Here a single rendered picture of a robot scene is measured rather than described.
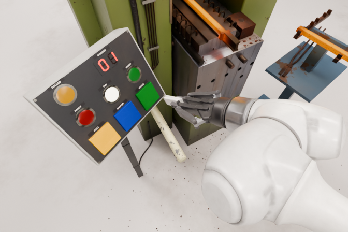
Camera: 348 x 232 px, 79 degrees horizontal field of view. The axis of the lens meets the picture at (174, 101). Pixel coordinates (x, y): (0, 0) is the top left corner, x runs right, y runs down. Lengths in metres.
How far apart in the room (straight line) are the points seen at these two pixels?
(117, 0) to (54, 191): 1.42
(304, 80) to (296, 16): 1.89
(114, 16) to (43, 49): 1.98
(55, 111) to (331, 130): 0.59
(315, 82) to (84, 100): 1.23
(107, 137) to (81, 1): 0.83
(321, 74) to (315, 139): 1.12
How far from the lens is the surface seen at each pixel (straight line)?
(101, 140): 0.68
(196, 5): 1.15
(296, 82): 1.41
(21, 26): 3.27
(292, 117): 0.41
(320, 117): 0.43
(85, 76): 0.64
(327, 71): 1.56
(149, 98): 0.75
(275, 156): 0.31
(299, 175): 0.32
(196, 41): 0.99
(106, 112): 0.68
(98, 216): 1.70
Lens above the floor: 1.61
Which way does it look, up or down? 56 degrees down
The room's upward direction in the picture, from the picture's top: straight up
